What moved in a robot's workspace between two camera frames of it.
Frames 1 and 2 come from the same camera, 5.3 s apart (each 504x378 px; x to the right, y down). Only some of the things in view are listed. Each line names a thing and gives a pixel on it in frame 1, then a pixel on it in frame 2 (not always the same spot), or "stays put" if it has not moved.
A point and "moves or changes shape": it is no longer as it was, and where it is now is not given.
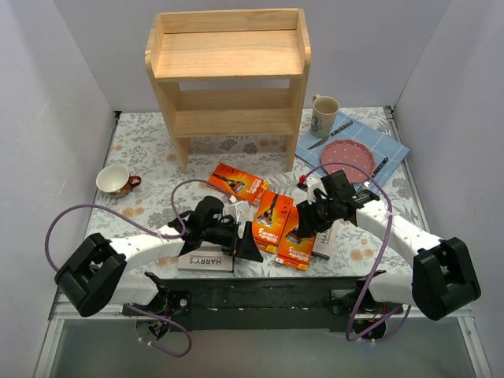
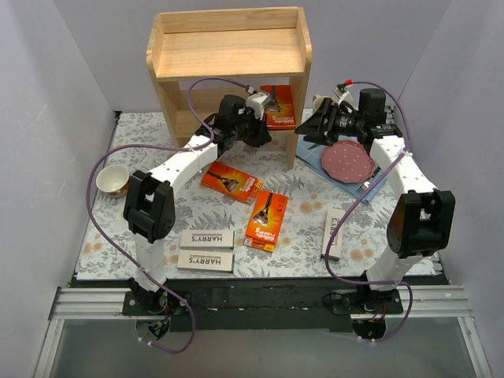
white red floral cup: [116, 181] stays put
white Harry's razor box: [205, 261] stays put
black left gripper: [241, 239] to [254, 128]
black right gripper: [311, 215] to [322, 123]
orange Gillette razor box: [294, 250] to [279, 111]
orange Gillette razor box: [271, 211] stays put
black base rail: [263, 302] stays put
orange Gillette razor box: [238, 183] moves or changes shape
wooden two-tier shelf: [230, 73] stays put
